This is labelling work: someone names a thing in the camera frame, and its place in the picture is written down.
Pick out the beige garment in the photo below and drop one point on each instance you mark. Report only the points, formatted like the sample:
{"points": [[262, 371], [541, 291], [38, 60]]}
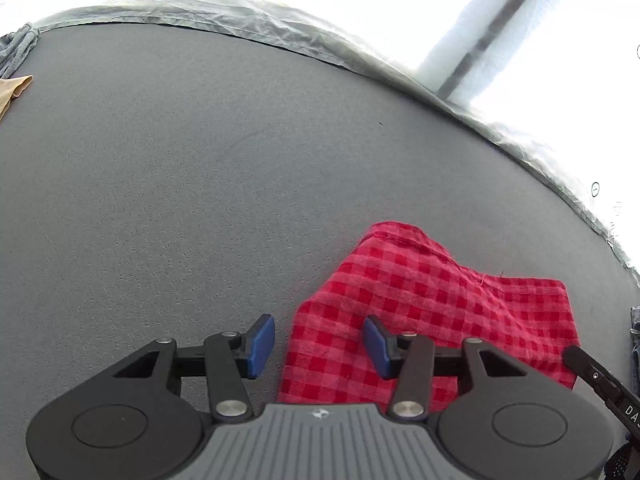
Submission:
{"points": [[12, 91]]}

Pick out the grey-blue cloth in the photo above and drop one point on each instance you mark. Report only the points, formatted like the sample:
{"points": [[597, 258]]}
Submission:
{"points": [[636, 330]]}

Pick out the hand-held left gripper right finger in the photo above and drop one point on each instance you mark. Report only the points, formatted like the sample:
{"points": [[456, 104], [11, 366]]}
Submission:
{"points": [[377, 346]]}

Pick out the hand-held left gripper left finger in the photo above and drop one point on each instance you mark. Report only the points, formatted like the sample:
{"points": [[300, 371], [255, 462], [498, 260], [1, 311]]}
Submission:
{"points": [[261, 345]]}

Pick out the red checked cloth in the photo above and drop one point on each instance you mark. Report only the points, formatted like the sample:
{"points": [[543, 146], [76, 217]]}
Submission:
{"points": [[425, 285]]}

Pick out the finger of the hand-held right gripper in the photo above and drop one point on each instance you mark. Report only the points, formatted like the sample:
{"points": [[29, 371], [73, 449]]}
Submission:
{"points": [[582, 362]]}

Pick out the grey garment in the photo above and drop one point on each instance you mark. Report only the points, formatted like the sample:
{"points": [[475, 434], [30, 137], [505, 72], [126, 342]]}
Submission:
{"points": [[15, 50]]}

